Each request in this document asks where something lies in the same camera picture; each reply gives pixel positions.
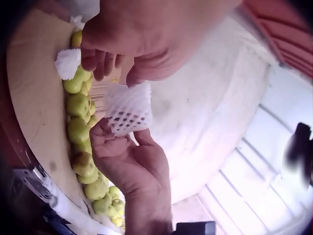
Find person's left hand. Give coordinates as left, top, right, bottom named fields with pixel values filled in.
left=80, top=0, right=235, bottom=87

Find person's right hand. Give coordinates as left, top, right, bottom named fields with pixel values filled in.
left=89, top=117, right=172, bottom=205

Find person's left fingers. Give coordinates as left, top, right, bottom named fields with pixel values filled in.
left=81, top=48, right=125, bottom=82

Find person's left thumb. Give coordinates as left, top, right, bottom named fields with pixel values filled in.
left=126, top=60, right=157, bottom=87

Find person's right fingers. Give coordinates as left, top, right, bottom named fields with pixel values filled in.
left=89, top=117, right=134, bottom=150

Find person's right thumb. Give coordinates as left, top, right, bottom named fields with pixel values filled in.
left=134, top=128, right=158, bottom=150

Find pile of green fruits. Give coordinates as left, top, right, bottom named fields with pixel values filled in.
left=62, top=30, right=126, bottom=228

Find large white sack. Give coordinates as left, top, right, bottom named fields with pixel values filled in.
left=144, top=11, right=273, bottom=205

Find beige cardboard box flap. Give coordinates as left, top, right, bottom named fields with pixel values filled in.
left=6, top=9, right=85, bottom=208

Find black wrist band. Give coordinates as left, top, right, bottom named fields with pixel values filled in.
left=176, top=221, right=216, bottom=235

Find red plastic crate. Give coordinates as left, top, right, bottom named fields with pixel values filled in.
left=241, top=0, right=313, bottom=79

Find grey metal bracket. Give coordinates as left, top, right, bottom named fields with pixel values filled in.
left=13, top=165, right=58, bottom=205

